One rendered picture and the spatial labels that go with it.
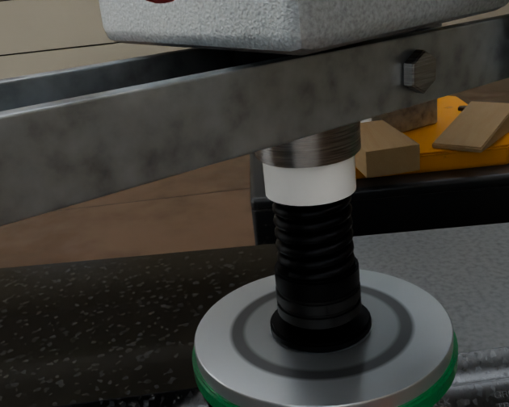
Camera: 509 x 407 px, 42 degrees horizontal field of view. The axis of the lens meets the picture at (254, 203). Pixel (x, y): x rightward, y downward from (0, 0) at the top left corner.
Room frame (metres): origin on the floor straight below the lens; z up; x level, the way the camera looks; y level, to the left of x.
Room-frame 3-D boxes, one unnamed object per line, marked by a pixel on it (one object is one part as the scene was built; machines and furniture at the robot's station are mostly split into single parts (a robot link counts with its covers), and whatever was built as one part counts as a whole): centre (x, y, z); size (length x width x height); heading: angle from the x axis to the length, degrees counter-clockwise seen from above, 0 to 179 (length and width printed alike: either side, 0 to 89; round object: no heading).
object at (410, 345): (0.48, -0.04, 0.87); 0.21 x 0.21 x 0.01
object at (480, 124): (1.30, -0.46, 0.80); 0.20 x 0.10 x 0.05; 140
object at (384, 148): (1.22, -0.24, 0.81); 0.20 x 0.10 x 0.05; 6
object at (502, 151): (1.47, -0.30, 0.76); 0.49 x 0.49 x 0.05; 88
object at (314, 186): (0.48, -0.04, 1.02); 0.07 x 0.07 x 0.04
